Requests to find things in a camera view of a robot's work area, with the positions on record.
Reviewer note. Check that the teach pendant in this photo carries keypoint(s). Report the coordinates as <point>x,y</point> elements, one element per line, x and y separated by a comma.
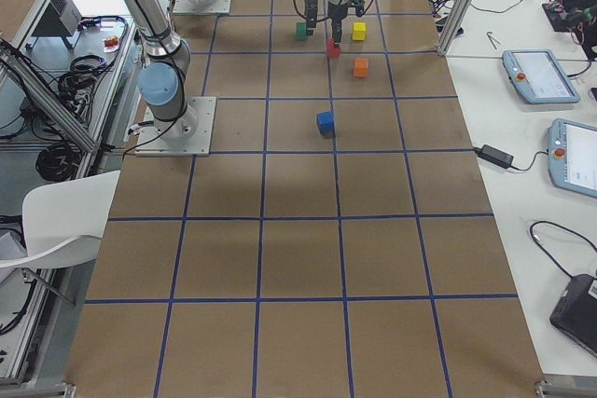
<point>572,156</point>
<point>537,77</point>

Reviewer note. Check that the red wooden block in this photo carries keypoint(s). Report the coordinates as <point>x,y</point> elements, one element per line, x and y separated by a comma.
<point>333,49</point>

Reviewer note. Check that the upper teach pendant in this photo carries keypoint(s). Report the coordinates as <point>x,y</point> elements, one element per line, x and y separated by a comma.
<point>537,77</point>

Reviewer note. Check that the lower teach pendant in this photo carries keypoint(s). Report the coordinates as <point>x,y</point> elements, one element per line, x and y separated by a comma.
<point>572,156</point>

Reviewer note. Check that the grey control box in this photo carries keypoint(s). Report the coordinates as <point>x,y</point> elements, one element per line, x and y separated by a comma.
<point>61,18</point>

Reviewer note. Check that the blue wooden block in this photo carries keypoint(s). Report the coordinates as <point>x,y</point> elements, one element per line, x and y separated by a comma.
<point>325,122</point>

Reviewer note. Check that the green wooden block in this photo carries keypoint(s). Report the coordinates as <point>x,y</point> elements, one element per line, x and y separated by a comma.
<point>301,31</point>

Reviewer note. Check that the orange wooden block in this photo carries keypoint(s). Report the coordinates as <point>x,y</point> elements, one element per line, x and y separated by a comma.
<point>360,67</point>

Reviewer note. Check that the yellow wooden block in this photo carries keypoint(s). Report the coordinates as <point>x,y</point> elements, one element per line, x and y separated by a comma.
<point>359,31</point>

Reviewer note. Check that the black laptop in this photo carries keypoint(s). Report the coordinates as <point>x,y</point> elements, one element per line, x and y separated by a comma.
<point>575,312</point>

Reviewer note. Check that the white chair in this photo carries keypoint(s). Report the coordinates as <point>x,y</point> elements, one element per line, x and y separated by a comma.
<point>63,224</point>

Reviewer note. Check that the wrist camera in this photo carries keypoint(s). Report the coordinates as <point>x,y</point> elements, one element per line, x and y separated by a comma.
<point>358,6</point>

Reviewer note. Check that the black power adapter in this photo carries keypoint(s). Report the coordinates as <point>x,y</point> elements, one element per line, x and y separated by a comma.
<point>494,155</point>

